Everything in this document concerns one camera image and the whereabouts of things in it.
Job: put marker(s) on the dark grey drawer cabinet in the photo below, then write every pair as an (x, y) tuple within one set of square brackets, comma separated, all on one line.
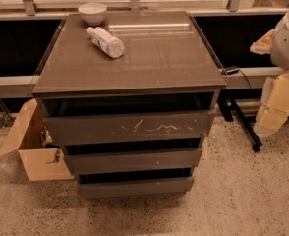
[(166, 67)]

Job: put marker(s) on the black metal stand leg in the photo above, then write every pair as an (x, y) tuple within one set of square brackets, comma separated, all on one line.
[(229, 105)]

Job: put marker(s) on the open cardboard box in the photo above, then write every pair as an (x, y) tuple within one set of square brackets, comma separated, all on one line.
[(24, 137)]

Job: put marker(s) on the grey drawer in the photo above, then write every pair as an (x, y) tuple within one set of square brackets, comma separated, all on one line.
[(136, 188), (131, 161), (102, 129)]

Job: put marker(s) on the clear plastic water bottle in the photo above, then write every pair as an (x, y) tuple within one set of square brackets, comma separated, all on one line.
[(111, 45)]

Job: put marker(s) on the grey middle drawer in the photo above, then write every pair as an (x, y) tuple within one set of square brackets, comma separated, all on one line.
[(131, 161)]

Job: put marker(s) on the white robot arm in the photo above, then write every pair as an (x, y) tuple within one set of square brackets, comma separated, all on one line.
[(279, 57)]

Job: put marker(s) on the grey bottom drawer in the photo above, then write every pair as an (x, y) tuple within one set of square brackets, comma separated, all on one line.
[(136, 188)]

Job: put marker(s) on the white ceramic bowl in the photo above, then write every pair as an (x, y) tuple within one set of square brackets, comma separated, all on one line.
[(93, 13)]

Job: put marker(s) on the grey top drawer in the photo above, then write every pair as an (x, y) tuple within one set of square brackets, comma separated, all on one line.
[(102, 129)]

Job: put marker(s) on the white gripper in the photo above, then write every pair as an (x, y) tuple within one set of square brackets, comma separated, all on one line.
[(288, 46)]

